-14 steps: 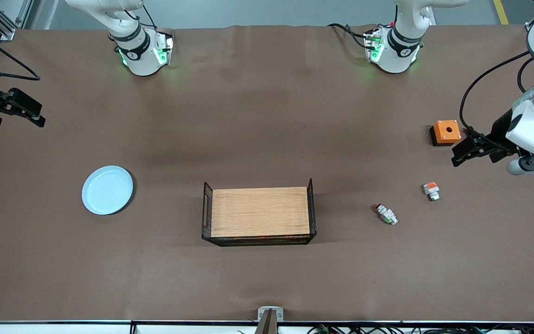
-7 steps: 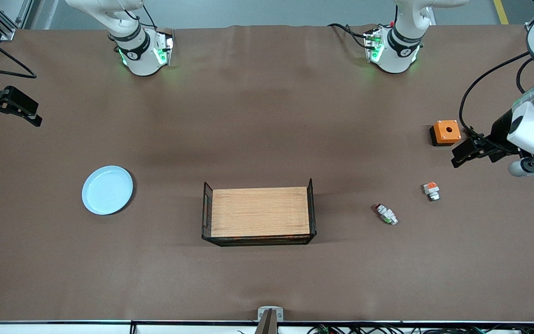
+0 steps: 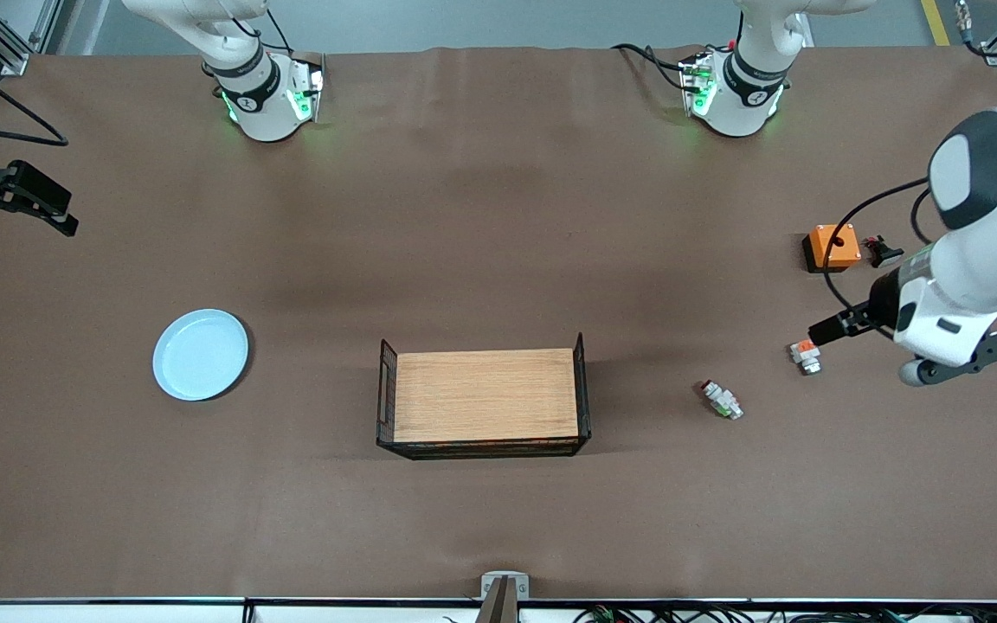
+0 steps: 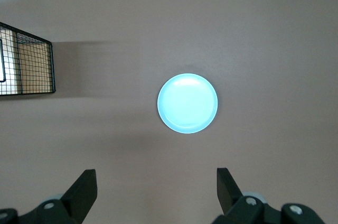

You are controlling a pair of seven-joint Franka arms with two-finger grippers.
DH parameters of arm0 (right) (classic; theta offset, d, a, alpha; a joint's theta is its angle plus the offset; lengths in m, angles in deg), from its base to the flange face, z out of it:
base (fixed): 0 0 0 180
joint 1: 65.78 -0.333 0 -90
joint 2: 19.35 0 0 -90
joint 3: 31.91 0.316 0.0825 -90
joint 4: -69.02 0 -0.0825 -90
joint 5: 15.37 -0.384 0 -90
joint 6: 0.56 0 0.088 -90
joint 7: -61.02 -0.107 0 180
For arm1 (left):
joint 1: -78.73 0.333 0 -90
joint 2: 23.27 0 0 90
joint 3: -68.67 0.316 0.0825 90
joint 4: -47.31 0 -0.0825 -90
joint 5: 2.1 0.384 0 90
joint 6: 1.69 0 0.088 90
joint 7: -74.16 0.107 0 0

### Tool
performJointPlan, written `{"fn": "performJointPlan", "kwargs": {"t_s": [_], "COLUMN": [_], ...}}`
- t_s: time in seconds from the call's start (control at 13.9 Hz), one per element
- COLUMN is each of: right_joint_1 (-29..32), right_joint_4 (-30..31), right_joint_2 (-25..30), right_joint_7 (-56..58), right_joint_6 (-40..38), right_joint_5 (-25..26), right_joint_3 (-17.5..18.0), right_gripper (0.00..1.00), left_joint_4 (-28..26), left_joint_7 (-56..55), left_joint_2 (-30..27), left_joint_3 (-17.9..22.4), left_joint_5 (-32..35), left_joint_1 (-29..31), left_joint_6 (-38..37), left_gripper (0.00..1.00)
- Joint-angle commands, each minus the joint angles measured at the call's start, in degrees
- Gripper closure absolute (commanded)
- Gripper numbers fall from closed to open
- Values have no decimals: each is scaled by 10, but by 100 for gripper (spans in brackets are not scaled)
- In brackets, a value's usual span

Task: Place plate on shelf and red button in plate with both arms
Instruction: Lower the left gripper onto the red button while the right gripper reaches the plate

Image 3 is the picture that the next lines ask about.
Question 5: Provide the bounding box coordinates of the light blue round plate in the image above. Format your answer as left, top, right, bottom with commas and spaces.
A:
152, 309, 250, 401

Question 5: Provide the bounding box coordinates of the orange button enclosure box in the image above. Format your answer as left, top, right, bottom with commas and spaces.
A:
802, 223, 862, 274

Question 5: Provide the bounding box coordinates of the wire basket with wooden bottom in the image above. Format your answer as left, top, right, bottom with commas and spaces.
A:
376, 333, 593, 460

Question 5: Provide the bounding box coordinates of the black arm base cable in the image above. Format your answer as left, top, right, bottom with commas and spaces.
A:
611, 42, 691, 92

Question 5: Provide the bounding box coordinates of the small black knob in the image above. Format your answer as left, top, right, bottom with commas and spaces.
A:
865, 235, 904, 269

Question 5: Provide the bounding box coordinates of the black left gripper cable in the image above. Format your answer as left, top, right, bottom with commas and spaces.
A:
821, 177, 934, 325

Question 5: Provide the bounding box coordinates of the grey metal bracket with post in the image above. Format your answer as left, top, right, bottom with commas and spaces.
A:
474, 571, 531, 623

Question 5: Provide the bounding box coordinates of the black cable bundle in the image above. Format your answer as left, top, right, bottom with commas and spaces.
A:
572, 604, 997, 623

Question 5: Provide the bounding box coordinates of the red push button switch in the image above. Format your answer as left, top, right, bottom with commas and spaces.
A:
699, 379, 744, 421

